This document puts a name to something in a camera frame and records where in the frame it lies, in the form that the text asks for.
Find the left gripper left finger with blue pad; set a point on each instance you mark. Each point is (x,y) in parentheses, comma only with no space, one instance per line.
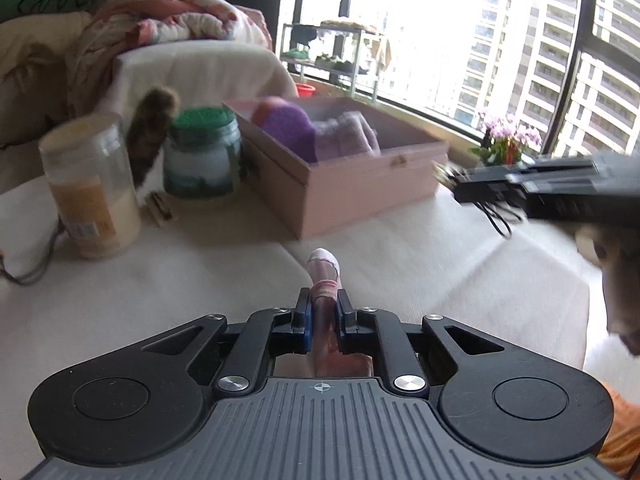
(302,322)

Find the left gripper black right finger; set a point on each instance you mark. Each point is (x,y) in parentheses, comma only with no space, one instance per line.
(346,323)

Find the lilac fluffy scrunchie headband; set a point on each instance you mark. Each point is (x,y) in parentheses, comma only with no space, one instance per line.
(347,135)

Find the operator hand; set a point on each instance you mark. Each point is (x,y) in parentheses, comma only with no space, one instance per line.
(615,251)

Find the pink flower pot plant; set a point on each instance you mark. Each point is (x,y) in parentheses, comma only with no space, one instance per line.
(505,140)

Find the pink cardboard box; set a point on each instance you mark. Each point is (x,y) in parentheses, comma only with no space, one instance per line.
(312,199)

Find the hair clip on card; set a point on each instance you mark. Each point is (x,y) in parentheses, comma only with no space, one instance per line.
(160,208)

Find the beige covered sofa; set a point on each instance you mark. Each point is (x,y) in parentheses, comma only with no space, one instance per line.
(202,72)

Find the green lid glass jar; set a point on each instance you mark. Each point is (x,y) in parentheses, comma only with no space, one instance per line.
(202,154)

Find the purple sponge pad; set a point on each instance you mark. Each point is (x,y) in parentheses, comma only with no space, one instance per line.
(288,124)

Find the red basin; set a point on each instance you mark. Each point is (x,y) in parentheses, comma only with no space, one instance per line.
(305,90)

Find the clear jar with powder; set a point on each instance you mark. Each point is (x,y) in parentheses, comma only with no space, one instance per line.
(86,164)

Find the metal shoe rack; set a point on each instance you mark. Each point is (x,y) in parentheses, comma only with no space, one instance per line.
(349,55)

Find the pink floral blanket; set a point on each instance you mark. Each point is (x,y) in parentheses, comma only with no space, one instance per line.
(120,26)

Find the cream pillow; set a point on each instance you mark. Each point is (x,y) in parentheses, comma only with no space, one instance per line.
(33,72)

